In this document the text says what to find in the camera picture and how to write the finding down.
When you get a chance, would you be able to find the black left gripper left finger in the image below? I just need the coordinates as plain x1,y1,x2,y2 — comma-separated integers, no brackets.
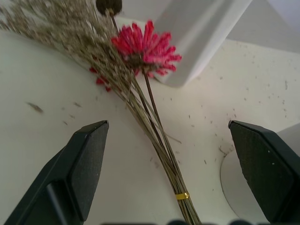
4,120,110,225

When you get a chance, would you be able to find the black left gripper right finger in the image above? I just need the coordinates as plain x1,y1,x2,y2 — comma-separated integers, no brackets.
228,120,300,223

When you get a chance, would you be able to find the dried bouquet with pink flower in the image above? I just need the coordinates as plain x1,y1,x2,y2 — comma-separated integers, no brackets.
0,0,203,225

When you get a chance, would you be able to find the white square vase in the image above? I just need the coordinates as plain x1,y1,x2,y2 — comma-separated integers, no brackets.
153,0,253,88

